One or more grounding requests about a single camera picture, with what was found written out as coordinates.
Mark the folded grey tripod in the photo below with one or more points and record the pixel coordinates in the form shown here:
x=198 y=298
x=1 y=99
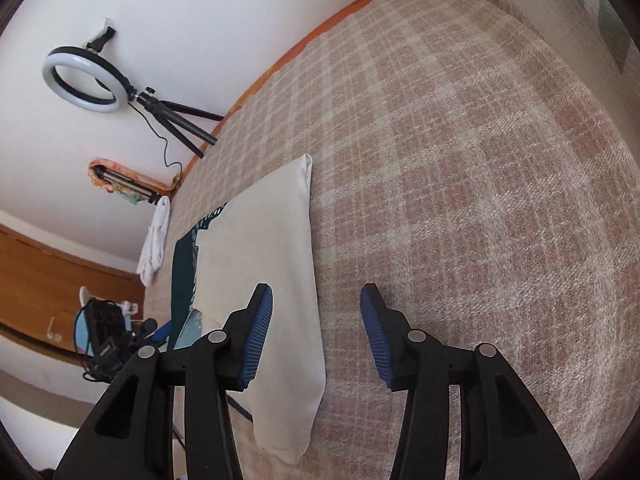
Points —
x=125 y=181

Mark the wooden door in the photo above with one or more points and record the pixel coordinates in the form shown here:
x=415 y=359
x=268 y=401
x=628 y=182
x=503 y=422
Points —
x=40 y=280

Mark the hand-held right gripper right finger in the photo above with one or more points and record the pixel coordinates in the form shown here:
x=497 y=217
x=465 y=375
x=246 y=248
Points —
x=375 y=340

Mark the dark green tree print t-shirt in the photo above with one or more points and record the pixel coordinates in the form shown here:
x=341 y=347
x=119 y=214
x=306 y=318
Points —
x=270 y=240

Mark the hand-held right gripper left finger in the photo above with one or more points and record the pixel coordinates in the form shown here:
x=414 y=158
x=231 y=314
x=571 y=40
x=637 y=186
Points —
x=257 y=340

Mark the light blue chair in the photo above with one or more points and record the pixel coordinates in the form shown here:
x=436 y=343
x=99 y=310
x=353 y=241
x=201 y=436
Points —
x=80 y=327

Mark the black gooseneck phone holder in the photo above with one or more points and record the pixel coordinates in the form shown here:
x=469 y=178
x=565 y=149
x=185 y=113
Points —
x=102 y=37

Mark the beige checked blanket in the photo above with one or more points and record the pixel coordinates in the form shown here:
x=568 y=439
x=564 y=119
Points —
x=450 y=185

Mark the white folded garment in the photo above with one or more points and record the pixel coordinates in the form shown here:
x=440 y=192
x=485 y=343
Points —
x=155 y=240

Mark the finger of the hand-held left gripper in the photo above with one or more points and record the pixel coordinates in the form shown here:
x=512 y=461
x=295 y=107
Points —
x=163 y=332

